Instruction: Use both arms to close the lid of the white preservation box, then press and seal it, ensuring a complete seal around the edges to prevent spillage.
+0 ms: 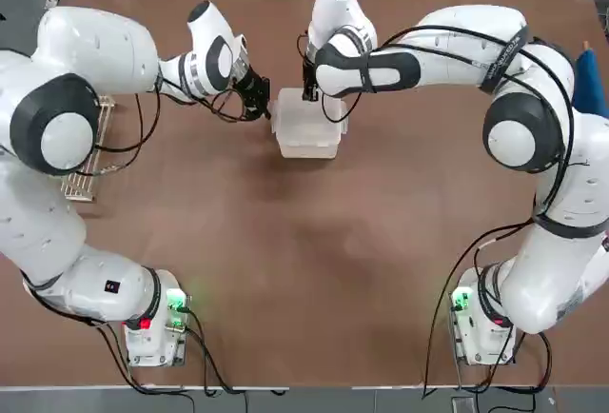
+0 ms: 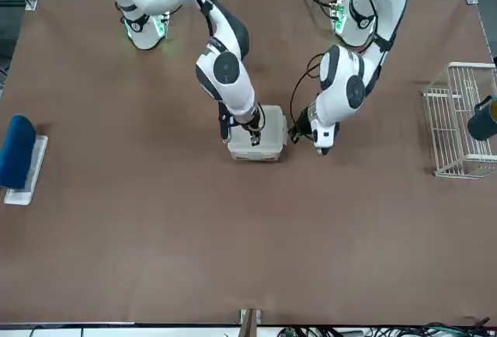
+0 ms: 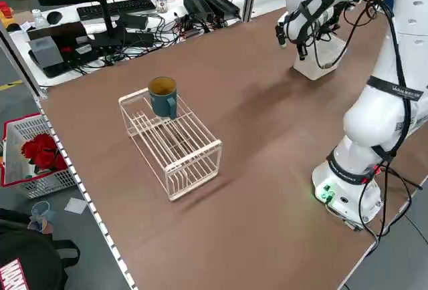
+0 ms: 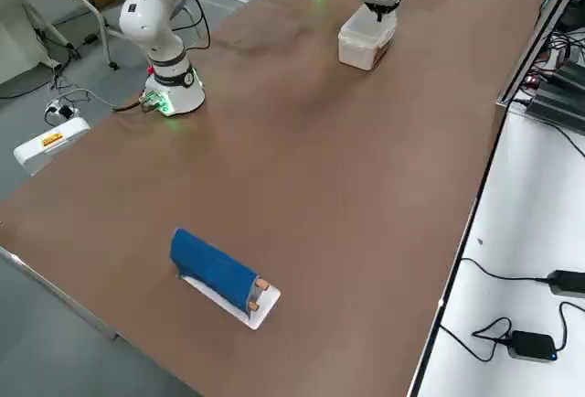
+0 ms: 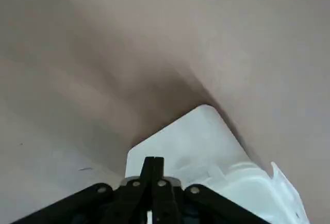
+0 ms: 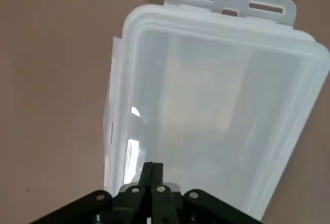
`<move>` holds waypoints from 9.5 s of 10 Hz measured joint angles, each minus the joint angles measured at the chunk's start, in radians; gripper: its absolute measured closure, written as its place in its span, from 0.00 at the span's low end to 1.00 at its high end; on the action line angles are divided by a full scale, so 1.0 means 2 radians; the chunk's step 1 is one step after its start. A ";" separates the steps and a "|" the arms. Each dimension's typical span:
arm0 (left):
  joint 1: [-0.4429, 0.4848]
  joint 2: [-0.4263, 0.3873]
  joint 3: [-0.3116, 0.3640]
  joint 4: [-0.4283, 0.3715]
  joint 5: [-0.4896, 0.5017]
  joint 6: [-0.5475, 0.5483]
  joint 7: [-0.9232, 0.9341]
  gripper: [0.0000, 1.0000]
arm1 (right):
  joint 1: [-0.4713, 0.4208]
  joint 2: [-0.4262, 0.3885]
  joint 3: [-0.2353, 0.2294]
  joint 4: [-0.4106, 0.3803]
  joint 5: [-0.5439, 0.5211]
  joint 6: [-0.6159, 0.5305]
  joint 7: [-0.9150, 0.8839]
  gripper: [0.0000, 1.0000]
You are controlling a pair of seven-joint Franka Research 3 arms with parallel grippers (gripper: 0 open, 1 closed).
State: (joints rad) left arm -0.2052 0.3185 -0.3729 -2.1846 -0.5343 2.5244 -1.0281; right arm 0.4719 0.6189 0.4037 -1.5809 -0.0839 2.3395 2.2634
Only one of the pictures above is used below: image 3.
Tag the black keyboard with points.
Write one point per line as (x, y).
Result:
(113, 7)

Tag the red roses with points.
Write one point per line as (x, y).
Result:
(43, 156)

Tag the black monitor stand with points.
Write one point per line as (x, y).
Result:
(108, 39)

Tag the white card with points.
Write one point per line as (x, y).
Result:
(75, 206)

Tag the clear plastic cup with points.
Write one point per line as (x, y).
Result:
(40, 210)

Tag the black finned power supply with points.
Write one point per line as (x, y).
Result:
(222, 4)
(197, 6)

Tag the aluminium table edge rail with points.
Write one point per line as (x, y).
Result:
(86, 196)

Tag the white plastic preservation box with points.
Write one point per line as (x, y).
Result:
(311, 69)

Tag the teal mug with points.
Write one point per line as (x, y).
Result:
(160, 106)

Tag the black power adapter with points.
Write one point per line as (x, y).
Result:
(140, 39)
(133, 21)

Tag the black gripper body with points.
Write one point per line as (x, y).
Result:
(334, 22)

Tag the black backpack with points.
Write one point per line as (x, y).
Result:
(30, 256)

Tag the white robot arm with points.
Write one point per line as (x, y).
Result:
(378, 119)
(301, 32)

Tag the small drink bottle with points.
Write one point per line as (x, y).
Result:
(161, 2)

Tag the black mouse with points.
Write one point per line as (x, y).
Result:
(54, 18)

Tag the red emergency button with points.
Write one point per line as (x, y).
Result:
(5, 11)

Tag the red rimmed white basket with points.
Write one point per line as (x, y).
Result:
(50, 183)

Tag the clear water bottle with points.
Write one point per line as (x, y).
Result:
(38, 21)

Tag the black flat device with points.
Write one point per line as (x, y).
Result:
(67, 32)

